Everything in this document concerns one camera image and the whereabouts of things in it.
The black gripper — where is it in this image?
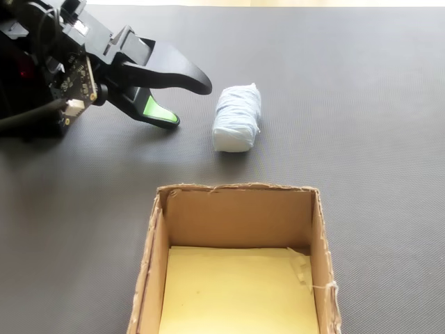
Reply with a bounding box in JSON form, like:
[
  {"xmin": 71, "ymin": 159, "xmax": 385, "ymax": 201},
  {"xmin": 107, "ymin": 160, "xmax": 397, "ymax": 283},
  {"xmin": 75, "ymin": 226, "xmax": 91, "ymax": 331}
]
[{"xmin": 60, "ymin": 0, "xmax": 213, "ymax": 130}]

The black camera cable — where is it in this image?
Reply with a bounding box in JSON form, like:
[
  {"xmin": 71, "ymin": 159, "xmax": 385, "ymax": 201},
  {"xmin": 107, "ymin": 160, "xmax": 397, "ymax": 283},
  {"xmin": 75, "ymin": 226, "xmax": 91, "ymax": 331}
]
[{"xmin": 0, "ymin": 99, "xmax": 69, "ymax": 133}]

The blue yarn block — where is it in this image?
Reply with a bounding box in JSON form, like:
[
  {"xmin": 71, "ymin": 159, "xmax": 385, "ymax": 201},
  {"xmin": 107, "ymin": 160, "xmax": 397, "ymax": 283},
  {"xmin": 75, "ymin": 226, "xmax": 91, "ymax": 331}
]
[{"xmin": 211, "ymin": 82, "xmax": 262, "ymax": 154}]

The yellow paper sheet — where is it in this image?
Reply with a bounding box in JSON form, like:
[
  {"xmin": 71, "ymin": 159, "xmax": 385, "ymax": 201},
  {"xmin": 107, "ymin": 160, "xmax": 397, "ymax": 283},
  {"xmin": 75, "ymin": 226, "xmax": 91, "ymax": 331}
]
[{"xmin": 158, "ymin": 245, "xmax": 321, "ymax": 334}]

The open cardboard box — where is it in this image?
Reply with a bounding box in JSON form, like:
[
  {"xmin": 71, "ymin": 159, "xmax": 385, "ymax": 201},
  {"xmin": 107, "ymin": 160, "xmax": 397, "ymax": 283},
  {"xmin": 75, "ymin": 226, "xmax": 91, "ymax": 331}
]
[{"xmin": 127, "ymin": 183, "xmax": 343, "ymax": 334}]

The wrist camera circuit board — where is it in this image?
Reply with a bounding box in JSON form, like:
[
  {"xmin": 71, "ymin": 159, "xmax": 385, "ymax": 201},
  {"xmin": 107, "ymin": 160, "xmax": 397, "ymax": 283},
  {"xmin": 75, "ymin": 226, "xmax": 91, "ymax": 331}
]
[{"xmin": 48, "ymin": 54, "xmax": 105, "ymax": 136}]

